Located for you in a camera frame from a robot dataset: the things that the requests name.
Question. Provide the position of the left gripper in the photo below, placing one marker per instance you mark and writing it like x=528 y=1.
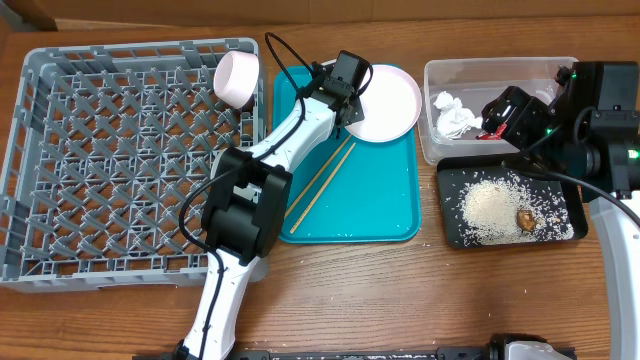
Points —
x=358 y=111

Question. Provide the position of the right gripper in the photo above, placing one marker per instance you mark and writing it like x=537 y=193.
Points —
x=498 y=116

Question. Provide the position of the red snack wrapper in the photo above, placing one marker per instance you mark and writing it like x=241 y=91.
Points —
x=497 y=135

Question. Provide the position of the wooden chopstick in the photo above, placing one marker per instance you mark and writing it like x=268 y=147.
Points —
x=322 y=189
x=316 y=176

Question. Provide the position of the large white plate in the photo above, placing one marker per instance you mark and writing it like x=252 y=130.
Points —
x=391 y=106

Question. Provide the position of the white tissue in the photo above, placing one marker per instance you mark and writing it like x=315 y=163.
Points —
x=454 y=119

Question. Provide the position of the white rice pile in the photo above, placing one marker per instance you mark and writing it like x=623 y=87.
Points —
x=492 y=212

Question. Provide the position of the brown food lump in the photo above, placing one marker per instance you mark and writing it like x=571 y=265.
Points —
x=525 y=220

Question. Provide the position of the white shallow bowl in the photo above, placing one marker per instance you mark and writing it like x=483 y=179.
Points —
x=236 y=77

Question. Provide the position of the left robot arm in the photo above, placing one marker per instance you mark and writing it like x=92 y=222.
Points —
x=236 y=216

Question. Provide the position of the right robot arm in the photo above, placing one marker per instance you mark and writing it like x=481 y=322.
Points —
x=588 y=135

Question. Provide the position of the teal plastic tray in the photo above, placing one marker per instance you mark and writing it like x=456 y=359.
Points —
x=373 y=198

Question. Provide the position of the clear plastic bin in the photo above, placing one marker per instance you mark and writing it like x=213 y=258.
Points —
x=476 y=82

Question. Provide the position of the black tray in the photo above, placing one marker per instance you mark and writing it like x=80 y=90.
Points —
x=450 y=200

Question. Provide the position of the grey plastic dish rack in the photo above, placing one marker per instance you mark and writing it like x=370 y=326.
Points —
x=106 y=143

